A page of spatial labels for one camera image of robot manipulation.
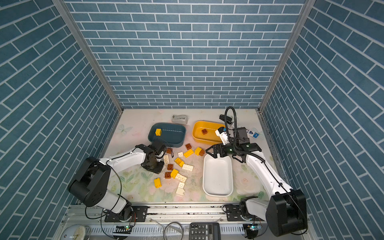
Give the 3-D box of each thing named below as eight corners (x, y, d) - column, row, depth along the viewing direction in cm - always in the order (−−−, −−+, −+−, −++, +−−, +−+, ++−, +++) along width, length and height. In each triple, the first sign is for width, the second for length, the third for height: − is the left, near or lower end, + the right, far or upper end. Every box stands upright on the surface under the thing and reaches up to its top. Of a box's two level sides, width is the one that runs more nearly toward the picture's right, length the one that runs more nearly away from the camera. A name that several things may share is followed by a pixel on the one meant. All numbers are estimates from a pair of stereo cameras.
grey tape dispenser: (172, 124, 113) (171, 121, 109) (173, 118, 117) (172, 114, 114) (187, 124, 113) (186, 121, 109) (187, 118, 117) (187, 114, 114)
